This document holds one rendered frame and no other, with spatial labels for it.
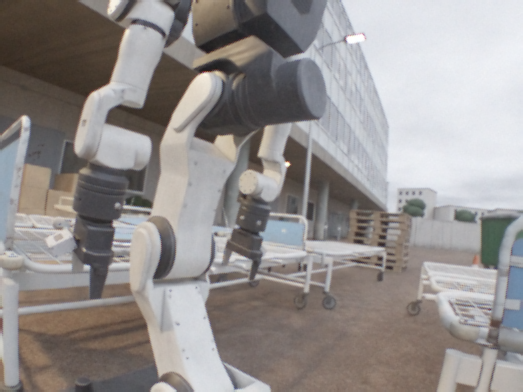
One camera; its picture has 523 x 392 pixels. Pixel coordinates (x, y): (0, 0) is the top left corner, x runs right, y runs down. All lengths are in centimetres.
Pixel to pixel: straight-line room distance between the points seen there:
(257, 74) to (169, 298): 48
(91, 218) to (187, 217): 21
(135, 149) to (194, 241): 25
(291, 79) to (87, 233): 42
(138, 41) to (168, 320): 54
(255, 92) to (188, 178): 22
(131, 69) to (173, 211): 30
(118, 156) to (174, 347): 40
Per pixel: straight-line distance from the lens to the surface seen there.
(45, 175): 479
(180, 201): 59
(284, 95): 48
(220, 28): 63
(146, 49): 51
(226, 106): 55
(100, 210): 48
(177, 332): 62
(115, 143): 48
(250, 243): 76
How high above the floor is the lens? 70
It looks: 3 degrees up
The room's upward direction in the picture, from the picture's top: 7 degrees clockwise
